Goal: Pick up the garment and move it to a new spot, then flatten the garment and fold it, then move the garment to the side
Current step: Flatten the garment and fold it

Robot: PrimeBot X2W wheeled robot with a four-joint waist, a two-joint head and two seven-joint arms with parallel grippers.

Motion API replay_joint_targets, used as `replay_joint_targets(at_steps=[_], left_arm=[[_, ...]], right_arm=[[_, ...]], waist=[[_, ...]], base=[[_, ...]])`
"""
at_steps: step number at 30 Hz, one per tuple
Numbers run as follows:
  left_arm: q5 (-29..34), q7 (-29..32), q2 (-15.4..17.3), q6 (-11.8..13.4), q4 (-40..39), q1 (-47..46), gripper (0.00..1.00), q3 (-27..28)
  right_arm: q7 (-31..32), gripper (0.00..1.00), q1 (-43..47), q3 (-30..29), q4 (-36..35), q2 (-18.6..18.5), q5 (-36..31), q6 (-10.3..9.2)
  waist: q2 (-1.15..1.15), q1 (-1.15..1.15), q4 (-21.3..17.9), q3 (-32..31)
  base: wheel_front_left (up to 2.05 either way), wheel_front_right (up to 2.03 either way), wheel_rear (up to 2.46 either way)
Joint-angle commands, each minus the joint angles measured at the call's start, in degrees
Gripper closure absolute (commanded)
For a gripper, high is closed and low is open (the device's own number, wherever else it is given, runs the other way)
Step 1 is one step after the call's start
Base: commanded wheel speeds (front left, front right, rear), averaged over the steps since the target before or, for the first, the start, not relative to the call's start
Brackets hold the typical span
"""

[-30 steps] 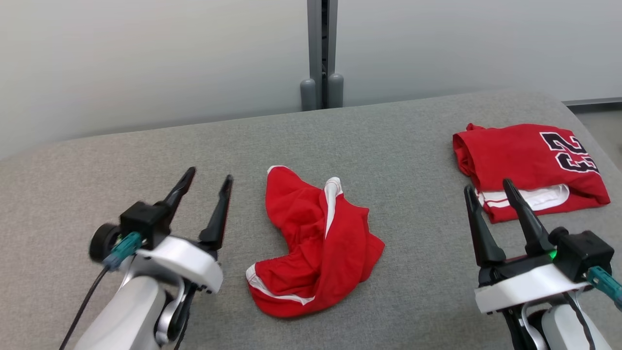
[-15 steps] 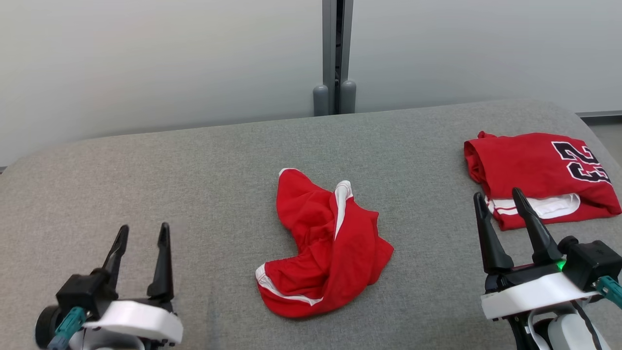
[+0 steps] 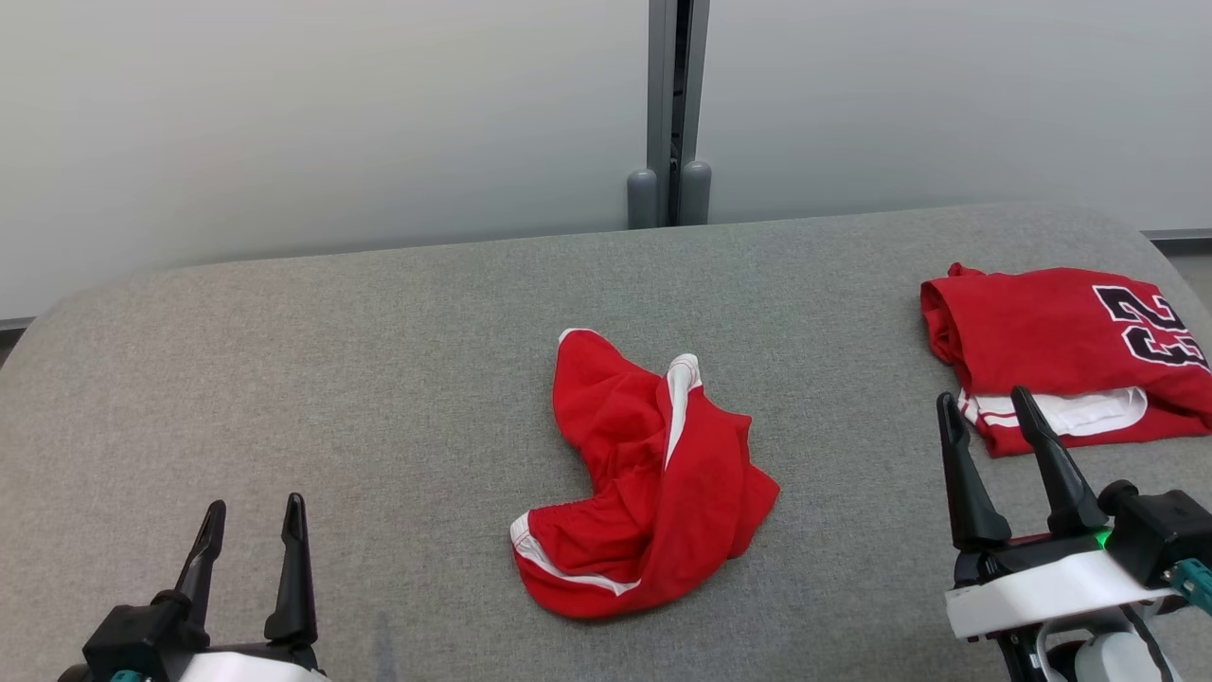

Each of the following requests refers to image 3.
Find red number 23 jersey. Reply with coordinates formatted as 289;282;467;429
920;262;1212;458

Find grey cylindrical post foot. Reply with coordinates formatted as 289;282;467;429
678;160;713;226
626;169;660;230

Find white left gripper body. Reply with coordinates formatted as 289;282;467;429
175;644;328;682

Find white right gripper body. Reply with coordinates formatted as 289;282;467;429
945;530;1180;640

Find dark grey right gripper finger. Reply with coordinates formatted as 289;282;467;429
936;392;1012;550
1010;385;1109;536

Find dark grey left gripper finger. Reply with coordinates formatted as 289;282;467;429
175;500;228;626
263;493;318;647

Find red white-trimmed shorts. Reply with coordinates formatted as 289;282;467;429
509;328;781;621

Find black cable teal plug right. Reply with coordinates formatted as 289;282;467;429
1165;559;1212;617

